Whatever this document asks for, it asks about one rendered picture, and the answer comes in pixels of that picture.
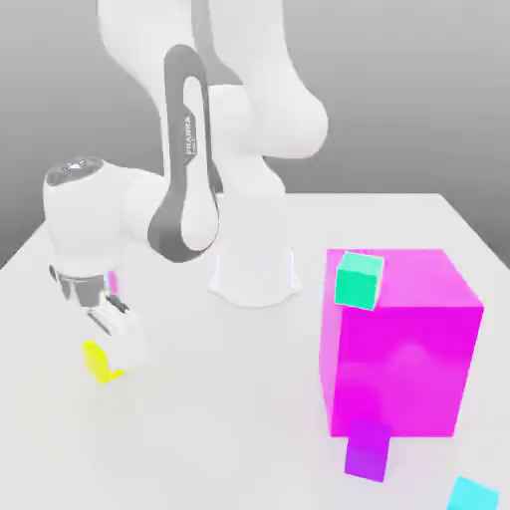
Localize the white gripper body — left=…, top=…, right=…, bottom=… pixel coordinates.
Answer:
left=86, top=305, right=149, bottom=372

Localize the small yellow cube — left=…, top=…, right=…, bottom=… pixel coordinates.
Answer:
left=82, top=339, right=128, bottom=386

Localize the small green cube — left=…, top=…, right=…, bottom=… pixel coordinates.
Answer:
left=333, top=251, right=385, bottom=312

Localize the small purple cube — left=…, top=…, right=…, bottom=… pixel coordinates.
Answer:
left=343, top=419, right=390, bottom=484

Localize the small cyan cube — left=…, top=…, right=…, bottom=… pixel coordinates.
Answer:
left=445, top=474, right=502, bottom=510

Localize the large magenta box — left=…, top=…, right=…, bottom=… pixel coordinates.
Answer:
left=318, top=248, right=485, bottom=439

